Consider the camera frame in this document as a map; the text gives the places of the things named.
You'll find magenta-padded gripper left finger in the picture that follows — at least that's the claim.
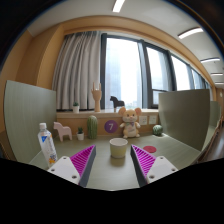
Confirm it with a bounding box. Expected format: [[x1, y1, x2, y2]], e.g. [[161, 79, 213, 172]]
[[47, 144, 97, 188]]

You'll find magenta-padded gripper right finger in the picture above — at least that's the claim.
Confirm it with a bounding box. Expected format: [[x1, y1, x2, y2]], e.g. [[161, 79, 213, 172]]
[[129, 144, 179, 188]]

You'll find clear plastic water bottle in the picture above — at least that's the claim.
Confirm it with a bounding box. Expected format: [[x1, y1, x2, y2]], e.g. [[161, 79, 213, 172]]
[[37, 122, 59, 168]]

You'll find flat round red coaster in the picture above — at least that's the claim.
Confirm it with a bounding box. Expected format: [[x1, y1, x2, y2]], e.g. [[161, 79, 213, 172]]
[[142, 145, 158, 154]]

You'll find small plant in white pot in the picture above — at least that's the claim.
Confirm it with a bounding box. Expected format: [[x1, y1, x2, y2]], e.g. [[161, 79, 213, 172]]
[[72, 101, 81, 114], [76, 126, 85, 141]]

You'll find pink horse figurine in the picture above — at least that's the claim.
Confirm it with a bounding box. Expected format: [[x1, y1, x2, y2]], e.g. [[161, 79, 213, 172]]
[[53, 121, 73, 143]]

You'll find small round green cactus ornament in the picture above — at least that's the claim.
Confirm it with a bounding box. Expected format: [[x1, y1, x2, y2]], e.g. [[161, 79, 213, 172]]
[[152, 124, 164, 137]]

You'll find pale yellow paper cup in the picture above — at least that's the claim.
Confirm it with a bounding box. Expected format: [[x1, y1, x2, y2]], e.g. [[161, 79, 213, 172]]
[[109, 137, 129, 160]]

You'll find tall green cactus ornament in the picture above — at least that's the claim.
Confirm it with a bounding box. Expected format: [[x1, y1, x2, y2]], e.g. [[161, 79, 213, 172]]
[[86, 115, 99, 140]]

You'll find wooden desk ledge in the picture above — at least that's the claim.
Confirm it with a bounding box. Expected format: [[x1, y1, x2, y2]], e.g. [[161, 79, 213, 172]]
[[55, 108, 160, 139]]

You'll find beige mouse plush toy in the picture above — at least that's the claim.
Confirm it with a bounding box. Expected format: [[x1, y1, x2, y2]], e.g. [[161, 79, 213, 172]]
[[117, 106, 143, 139]]

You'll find grey-green desk partition panel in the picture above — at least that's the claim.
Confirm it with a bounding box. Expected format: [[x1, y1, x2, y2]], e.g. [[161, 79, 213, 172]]
[[158, 88, 212, 152], [3, 79, 58, 164]]

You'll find round purple number sign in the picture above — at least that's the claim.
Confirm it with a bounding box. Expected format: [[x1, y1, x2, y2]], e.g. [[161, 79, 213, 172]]
[[104, 119, 119, 134]]

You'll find wooden hand model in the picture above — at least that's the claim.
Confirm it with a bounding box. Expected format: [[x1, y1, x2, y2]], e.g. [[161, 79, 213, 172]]
[[91, 82, 103, 113]]

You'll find black horse figurine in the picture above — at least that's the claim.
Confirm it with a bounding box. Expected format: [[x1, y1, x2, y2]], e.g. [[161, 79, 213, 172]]
[[109, 95, 126, 109]]

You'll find grey-white curtain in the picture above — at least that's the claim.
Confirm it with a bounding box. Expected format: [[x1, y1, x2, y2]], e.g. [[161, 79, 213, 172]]
[[51, 30, 102, 112]]

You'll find dark-framed window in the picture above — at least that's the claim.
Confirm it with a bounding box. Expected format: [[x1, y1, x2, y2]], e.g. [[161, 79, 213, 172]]
[[99, 32, 213, 110]]

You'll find group of ceiling lights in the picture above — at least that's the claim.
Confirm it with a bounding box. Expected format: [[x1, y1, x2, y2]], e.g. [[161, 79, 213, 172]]
[[111, 0, 224, 86]]

